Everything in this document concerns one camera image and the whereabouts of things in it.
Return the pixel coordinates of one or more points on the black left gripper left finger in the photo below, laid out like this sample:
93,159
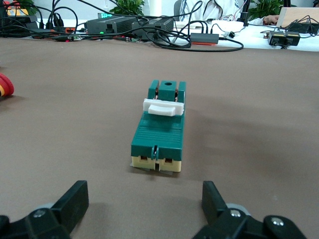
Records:
72,206

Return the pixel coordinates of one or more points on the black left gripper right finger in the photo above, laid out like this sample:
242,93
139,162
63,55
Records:
214,206

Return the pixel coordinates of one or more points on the bare person hand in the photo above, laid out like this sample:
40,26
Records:
270,19

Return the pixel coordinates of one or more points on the red emergency button orange block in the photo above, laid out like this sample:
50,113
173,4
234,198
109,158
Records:
5,84

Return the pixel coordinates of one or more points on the small green circuit board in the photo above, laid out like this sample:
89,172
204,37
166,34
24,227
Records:
74,37

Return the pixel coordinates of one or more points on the grey usb hub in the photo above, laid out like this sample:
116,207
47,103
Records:
204,37

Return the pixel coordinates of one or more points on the black box yellow stripe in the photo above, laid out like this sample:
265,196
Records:
277,38
293,39

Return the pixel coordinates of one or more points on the black finned power supply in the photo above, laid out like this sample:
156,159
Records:
154,25
109,25

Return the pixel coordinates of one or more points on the black case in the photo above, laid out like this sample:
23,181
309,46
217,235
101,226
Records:
15,22

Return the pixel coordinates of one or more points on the person in white shirt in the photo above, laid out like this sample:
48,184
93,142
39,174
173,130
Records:
216,10

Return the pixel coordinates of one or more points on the yellow black device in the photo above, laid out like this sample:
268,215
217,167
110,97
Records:
15,11

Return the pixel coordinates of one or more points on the green potted plant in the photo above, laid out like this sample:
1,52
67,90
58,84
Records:
266,7
26,3
127,6

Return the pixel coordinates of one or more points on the light wooden board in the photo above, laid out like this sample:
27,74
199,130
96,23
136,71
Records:
299,16

